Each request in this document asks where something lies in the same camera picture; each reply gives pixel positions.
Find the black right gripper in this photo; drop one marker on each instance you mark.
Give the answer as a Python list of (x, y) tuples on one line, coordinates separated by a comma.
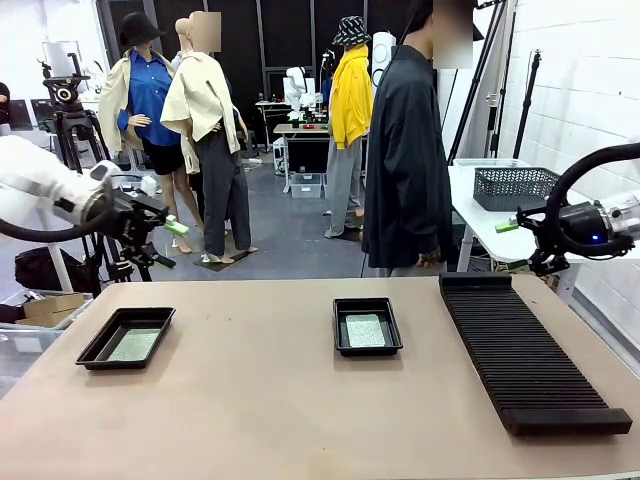
[(580, 227)]

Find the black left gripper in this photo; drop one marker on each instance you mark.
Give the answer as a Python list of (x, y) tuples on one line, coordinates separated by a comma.
[(132, 215)]

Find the green circuit board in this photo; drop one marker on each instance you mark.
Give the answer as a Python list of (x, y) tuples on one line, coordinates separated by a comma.
[(366, 330), (135, 345)]

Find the black ESD tray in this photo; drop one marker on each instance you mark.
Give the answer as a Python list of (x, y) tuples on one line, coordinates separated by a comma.
[(100, 345), (342, 325)]

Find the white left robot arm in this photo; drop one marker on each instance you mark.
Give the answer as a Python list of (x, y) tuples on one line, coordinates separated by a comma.
[(45, 185)]

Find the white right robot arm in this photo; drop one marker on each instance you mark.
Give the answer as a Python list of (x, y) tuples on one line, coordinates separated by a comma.
[(622, 210)]

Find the person's right forearm dark sleeve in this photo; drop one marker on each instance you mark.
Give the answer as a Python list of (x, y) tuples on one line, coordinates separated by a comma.
[(435, 225)]

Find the person's right hand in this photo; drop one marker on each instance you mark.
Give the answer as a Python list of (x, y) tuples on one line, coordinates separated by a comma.
[(430, 258)]

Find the grey plastic mesh basket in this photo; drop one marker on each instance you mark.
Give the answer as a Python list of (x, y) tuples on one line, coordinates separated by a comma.
[(515, 187)]

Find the white side table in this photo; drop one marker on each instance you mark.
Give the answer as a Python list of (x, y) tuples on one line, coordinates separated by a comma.
[(475, 212)]

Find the clear plastic container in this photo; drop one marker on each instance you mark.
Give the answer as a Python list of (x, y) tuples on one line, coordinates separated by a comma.
[(490, 162)]

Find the mannequin in cream jacket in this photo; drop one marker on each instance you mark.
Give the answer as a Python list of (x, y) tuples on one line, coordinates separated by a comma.
[(220, 165)]

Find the black bag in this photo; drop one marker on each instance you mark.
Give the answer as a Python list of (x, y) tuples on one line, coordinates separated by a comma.
[(50, 270)]

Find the black slotted board rack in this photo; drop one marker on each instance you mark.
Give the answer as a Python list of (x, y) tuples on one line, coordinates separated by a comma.
[(525, 360)]

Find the brown cardboard box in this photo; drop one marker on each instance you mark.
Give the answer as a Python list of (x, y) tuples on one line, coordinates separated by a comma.
[(50, 307)]

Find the thin black light stand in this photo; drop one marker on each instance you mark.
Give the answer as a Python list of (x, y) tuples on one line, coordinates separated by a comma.
[(527, 100)]

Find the mannequin in blue shirt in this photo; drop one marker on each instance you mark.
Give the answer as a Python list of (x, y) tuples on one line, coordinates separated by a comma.
[(147, 100)]

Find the person in dark jacket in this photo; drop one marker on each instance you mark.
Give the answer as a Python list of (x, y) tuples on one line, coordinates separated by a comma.
[(405, 165)]

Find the clear storage bin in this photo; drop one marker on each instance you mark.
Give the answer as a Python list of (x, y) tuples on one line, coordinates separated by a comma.
[(306, 186)]

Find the black studio stand poles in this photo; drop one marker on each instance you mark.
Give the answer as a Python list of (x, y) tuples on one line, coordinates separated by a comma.
[(480, 85)]

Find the background work table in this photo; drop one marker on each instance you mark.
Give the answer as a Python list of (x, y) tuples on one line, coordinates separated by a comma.
[(300, 130)]

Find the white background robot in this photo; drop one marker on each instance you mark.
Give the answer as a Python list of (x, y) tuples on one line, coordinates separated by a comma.
[(297, 85)]

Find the background person black shirt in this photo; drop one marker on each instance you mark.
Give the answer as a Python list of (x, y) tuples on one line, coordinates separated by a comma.
[(4, 102)]

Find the black brimmed hat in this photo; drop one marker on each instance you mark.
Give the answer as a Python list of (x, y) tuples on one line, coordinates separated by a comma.
[(137, 27)]

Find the mannequin in yellow hoodie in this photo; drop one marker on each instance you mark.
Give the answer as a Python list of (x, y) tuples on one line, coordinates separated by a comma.
[(350, 100)]

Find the white round-front appliance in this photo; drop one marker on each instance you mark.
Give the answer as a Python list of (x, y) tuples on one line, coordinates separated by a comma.
[(382, 55)]

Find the patterned bucket hat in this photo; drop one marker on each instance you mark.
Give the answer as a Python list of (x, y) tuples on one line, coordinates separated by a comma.
[(351, 30)]

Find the black camera tripod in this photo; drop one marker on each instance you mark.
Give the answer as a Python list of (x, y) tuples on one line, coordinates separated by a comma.
[(70, 135)]

